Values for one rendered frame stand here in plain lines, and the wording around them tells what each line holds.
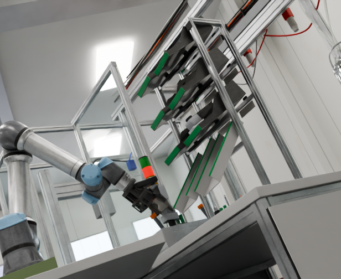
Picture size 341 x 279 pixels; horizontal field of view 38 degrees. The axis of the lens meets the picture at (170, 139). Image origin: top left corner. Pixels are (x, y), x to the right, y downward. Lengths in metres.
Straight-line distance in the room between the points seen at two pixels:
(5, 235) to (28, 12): 4.15
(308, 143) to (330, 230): 4.92
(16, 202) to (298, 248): 1.13
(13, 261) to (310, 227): 0.98
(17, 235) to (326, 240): 1.02
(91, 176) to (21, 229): 0.30
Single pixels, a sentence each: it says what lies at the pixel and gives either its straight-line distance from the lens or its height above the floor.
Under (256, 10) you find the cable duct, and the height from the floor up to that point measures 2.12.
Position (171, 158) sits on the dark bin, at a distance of 1.88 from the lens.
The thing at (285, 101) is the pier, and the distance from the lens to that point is 6.55.
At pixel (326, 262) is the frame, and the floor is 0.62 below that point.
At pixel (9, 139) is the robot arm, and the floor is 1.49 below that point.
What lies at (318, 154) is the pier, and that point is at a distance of 6.30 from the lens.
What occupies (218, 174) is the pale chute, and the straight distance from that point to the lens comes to 1.65.
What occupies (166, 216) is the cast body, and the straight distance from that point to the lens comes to 2.04.
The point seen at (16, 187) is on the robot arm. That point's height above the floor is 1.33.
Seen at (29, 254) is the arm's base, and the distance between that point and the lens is 1.78.
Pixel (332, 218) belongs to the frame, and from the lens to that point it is 1.48.
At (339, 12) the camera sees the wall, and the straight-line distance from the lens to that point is 5.76.
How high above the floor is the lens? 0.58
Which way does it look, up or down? 21 degrees up
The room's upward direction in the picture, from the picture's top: 22 degrees counter-clockwise
